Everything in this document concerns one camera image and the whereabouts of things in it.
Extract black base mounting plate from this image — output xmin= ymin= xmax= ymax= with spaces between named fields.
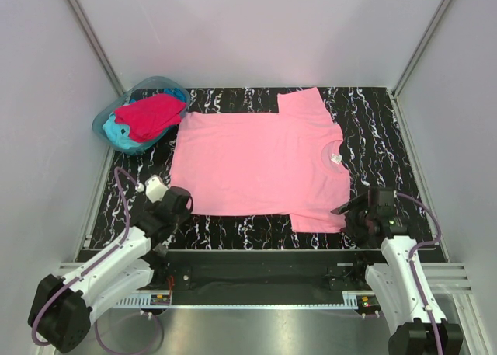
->
xmin=148 ymin=250 xmax=385 ymax=305

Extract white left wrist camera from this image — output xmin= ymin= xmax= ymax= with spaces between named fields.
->
xmin=135 ymin=175 xmax=169 ymax=203

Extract teal blue t shirt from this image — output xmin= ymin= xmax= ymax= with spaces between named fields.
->
xmin=101 ymin=85 xmax=186 ymax=152

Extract pink t shirt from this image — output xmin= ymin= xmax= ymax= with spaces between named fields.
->
xmin=170 ymin=88 xmax=351 ymax=233

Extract left aluminium corner post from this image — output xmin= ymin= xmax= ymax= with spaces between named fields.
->
xmin=65 ymin=0 xmax=126 ymax=96

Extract magenta t shirt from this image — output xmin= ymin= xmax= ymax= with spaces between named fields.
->
xmin=114 ymin=93 xmax=187 ymax=143

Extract white slotted cable duct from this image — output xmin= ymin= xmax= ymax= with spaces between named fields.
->
xmin=113 ymin=291 xmax=172 ymax=310

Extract aluminium front rail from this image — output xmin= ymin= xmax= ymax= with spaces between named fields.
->
xmin=55 ymin=263 xmax=472 ymax=294

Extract aluminium corner post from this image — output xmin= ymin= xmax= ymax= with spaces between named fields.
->
xmin=65 ymin=0 xmax=126 ymax=96
xmin=391 ymin=0 xmax=467 ymax=98

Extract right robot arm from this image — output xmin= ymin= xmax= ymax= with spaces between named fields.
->
xmin=332 ymin=187 xmax=464 ymax=354

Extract right aluminium corner post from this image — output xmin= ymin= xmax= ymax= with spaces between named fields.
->
xmin=391 ymin=0 xmax=467 ymax=98

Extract translucent blue plastic basket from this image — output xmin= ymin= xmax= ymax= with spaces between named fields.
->
xmin=92 ymin=76 xmax=191 ymax=155

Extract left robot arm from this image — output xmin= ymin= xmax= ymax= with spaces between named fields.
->
xmin=27 ymin=186 xmax=193 ymax=353

